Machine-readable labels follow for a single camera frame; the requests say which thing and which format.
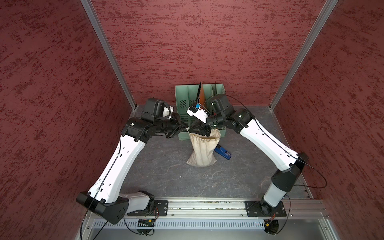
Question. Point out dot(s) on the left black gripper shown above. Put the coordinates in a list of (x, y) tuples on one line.
[(177, 127)]

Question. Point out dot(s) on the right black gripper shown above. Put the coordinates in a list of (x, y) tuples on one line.
[(204, 129)]

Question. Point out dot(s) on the beige cloth soil bag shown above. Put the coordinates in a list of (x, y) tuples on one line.
[(203, 149)]

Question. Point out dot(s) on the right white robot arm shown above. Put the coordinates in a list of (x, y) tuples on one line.
[(288, 162)]

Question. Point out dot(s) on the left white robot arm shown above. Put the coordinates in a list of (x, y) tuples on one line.
[(103, 198)]

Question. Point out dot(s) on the orange folder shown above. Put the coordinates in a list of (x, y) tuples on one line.
[(201, 98)]

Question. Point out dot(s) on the blue black stapler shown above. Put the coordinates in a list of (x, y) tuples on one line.
[(223, 152)]

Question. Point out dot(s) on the green file organizer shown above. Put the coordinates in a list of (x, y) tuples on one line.
[(186, 96)]

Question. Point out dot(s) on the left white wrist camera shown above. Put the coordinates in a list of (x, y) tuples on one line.
[(167, 112)]

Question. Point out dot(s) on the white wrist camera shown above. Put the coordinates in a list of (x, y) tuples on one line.
[(167, 112), (198, 112)]

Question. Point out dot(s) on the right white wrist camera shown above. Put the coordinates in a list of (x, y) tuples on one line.
[(198, 112)]

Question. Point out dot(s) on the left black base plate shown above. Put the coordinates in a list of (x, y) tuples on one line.
[(157, 208)]

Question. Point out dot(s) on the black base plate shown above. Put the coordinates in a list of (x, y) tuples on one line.
[(157, 208), (262, 209)]

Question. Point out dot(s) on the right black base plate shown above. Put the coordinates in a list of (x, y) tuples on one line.
[(262, 209)]

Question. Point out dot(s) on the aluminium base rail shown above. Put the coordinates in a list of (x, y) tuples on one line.
[(292, 217)]

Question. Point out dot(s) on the left aluminium corner post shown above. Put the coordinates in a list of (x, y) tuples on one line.
[(97, 26)]

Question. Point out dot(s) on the aluminium corner post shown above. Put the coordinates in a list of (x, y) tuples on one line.
[(97, 26), (315, 30)]

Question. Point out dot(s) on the right aluminium corner post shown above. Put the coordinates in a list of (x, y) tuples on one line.
[(315, 30)]

